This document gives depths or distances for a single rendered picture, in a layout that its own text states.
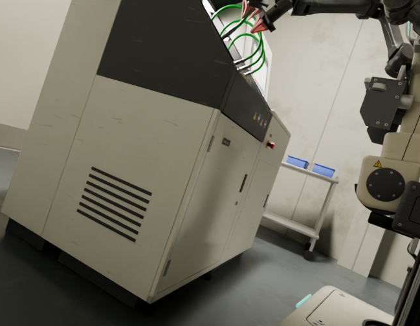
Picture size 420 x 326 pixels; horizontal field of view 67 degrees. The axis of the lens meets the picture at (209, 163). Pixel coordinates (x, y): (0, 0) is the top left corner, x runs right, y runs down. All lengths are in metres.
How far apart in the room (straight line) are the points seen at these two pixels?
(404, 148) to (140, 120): 0.89
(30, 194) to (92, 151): 0.38
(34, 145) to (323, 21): 3.87
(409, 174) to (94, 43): 1.27
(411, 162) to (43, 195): 1.38
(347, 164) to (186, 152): 3.01
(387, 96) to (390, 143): 0.15
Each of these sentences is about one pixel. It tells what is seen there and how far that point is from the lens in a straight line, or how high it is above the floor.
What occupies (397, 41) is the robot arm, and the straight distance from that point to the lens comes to 1.62.
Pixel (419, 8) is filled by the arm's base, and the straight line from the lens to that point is 1.13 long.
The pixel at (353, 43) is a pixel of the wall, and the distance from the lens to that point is 4.42.
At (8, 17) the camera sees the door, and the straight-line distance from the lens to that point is 3.65.
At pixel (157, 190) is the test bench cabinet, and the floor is 0.45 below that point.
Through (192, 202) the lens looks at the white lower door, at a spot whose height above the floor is 0.45.
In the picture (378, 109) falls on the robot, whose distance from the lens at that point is 1.14.
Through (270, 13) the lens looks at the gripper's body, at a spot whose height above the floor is 1.29.
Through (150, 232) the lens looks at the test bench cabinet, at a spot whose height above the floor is 0.30.
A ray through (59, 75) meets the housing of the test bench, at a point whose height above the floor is 0.74.
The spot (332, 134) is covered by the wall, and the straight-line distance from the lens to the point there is 4.05.
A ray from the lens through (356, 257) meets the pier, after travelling 3.67.
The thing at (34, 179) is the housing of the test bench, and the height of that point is 0.28.
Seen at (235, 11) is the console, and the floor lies 1.48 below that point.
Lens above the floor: 0.63
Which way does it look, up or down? 2 degrees down
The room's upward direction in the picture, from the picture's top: 19 degrees clockwise
